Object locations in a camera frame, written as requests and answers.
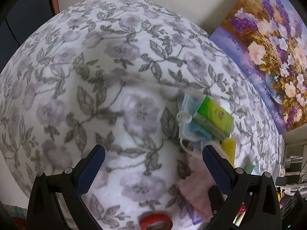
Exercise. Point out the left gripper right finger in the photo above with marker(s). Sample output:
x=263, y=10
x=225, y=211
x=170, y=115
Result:
x=251, y=202

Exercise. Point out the red tape roll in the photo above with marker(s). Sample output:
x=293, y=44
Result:
x=156, y=221

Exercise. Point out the flower still-life painting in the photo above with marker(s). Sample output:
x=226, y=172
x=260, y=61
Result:
x=267, y=41

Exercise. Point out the floral grey white blanket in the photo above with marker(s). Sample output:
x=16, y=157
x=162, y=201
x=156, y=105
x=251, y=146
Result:
x=112, y=72

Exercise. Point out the green tissue pack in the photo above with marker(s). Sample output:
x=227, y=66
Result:
x=214, y=119

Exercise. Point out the pink fluffy cloth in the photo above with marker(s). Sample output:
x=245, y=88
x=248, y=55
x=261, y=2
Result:
x=195, y=187

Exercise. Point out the teal white shallow box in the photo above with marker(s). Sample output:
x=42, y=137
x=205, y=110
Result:
x=252, y=169

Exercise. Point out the blue face mask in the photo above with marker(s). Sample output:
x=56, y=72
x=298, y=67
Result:
x=192, y=136

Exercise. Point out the yellow sponge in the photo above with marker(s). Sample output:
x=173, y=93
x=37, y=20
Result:
x=229, y=146

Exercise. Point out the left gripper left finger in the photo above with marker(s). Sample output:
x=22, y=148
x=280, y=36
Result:
x=44, y=211

